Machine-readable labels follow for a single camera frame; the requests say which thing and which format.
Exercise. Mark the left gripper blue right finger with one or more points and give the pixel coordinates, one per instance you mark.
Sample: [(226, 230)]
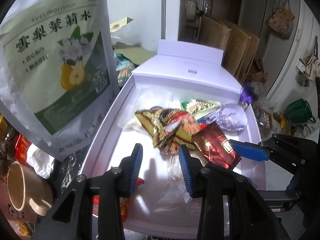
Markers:
[(190, 167)]

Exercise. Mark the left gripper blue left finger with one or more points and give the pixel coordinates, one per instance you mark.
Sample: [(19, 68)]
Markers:
[(135, 164)]

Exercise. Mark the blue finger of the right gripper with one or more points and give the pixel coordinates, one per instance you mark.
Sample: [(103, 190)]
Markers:
[(249, 150)]

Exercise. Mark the clear bag with white coil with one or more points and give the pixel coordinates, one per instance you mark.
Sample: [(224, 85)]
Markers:
[(174, 198)]

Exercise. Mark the dark red candy packet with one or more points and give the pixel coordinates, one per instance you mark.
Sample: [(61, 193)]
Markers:
[(215, 147)]

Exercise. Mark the bright red candy packet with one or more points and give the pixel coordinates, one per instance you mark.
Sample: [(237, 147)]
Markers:
[(124, 203)]

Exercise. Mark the lavender drawstring pouch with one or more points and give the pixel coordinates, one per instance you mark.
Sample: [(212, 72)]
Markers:
[(231, 117)]

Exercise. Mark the green gold snack packet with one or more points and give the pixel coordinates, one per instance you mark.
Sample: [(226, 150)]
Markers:
[(169, 128)]

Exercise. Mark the light green snack packet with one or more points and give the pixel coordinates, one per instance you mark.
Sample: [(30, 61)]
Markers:
[(195, 106)]

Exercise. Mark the egg carton box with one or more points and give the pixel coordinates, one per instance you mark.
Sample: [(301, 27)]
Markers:
[(263, 118)]

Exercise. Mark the green shopping bag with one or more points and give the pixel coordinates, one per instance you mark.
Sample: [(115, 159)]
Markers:
[(299, 112)]

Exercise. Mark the lavender open gift box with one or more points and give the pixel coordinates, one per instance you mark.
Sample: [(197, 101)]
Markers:
[(179, 72)]

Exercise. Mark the brown cardboard sheets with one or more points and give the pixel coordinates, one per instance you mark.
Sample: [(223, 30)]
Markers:
[(239, 46)]

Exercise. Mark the beige ceramic mug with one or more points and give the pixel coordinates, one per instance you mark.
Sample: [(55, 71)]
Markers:
[(28, 192)]

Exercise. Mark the silver pear jasmine tea pouch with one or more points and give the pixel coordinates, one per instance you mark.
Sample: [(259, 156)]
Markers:
[(58, 75)]

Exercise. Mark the pink panda paper cup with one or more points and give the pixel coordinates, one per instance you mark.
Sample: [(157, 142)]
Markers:
[(10, 212)]

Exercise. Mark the hanging brown patterned bag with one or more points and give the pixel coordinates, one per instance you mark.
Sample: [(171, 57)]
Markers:
[(281, 20)]

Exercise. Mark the white rice cooker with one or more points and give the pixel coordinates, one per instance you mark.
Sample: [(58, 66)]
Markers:
[(190, 10)]

